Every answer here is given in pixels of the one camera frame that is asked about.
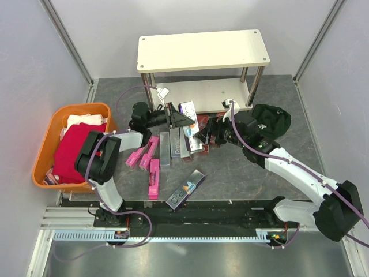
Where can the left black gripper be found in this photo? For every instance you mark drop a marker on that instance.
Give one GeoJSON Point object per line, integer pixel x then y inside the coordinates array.
{"type": "Point", "coordinates": [177, 119]}

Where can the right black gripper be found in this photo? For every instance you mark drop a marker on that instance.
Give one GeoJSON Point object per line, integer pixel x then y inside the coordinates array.
{"type": "Point", "coordinates": [214, 128]}

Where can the red 3d toothpaste box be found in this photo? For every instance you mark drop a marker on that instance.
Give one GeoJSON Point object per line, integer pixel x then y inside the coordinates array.
{"type": "Point", "coordinates": [219, 134]}
{"type": "Point", "coordinates": [204, 150]}

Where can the purple silver toothpaste box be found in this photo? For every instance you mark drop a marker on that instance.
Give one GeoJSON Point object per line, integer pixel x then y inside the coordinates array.
{"type": "Point", "coordinates": [188, 109]}
{"type": "Point", "coordinates": [185, 189]}

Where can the silver red toothpaste box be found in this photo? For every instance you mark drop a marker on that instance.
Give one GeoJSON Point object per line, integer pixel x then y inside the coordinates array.
{"type": "Point", "coordinates": [185, 154]}

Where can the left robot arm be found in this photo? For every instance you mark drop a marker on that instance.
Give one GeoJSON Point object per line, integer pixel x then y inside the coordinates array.
{"type": "Point", "coordinates": [99, 153]}

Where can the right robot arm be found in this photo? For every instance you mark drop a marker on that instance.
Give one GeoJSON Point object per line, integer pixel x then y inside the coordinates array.
{"type": "Point", "coordinates": [333, 207]}

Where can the white two-tier shelf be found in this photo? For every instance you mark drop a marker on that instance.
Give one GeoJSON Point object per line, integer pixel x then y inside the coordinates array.
{"type": "Point", "coordinates": [188, 52]}

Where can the silver Protefix toothpaste box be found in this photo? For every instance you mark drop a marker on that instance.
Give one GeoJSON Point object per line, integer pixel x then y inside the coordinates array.
{"type": "Point", "coordinates": [175, 142]}

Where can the silver toothpaste box small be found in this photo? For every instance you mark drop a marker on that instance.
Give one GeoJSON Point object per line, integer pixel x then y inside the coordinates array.
{"type": "Point", "coordinates": [164, 150]}

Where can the pink toothpaste box middle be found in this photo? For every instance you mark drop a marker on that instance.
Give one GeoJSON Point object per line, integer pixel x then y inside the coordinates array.
{"type": "Point", "coordinates": [148, 155]}

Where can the pink toothpaste box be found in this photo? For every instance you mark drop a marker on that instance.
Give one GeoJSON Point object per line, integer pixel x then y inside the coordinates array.
{"type": "Point", "coordinates": [153, 189]}
{"type": "Point", "coordinates": [136, 156]}
{"type": "Point", "coordinates": [148, 155]}

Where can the pink toothpaste box left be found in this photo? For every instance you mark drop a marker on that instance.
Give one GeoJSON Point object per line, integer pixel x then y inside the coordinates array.
{"type": "Point", "coordinates": [136, 156]}

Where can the black baseball cap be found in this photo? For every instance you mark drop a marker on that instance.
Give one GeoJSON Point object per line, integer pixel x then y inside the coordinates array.
{"type": "Point", "coordinates": [272, 121]}

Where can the pink toothpaste box lower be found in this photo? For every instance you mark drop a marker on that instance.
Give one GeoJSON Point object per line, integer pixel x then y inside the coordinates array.
{"type": "Point", "coordinates": [153, 189]}

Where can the white pink cloth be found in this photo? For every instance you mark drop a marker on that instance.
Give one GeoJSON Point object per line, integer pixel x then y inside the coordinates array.
{"type": "Point", "coordinates": [88, 119]}

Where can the red cloth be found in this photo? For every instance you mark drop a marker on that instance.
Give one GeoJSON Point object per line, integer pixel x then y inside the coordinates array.
{"type": "Point", "coordinates": [68, 150]}

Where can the orange plastic bin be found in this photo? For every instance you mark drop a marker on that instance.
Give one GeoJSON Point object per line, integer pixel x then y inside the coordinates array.
{"type": "Point", "coordinates": [45, 157]}

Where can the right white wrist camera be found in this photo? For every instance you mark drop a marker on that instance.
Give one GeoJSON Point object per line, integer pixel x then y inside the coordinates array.
{"type": "Point", "coordinates": [231, 108]}

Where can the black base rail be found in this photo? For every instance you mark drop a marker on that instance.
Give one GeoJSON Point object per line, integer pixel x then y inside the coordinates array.
{"type": "Point", "coordinates": [251, 214]}

